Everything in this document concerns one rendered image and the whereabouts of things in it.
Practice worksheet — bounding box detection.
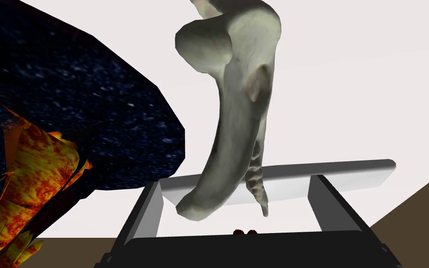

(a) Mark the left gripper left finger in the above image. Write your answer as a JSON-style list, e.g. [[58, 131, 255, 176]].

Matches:
[[106, 181, 165, 258]]

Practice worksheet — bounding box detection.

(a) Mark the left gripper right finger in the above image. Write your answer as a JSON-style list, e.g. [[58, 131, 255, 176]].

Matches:
[[307, 174, 384, 248]]

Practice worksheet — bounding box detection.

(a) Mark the pale grey bar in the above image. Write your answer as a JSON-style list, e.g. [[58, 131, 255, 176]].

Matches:
[[158, 159, 397, 207]]

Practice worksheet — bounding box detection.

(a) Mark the pale grey-green curved object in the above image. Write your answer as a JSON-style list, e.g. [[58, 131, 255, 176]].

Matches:
[[174, 0, 282, 222]]

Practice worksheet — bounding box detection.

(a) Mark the orange yellow mottled object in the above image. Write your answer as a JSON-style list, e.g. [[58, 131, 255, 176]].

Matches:
[[0, 105, 94, 268]]

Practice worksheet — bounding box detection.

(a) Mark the dark blue speckled shape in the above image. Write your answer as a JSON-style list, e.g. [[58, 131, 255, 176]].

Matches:
[[0, 0, 187, 242]]

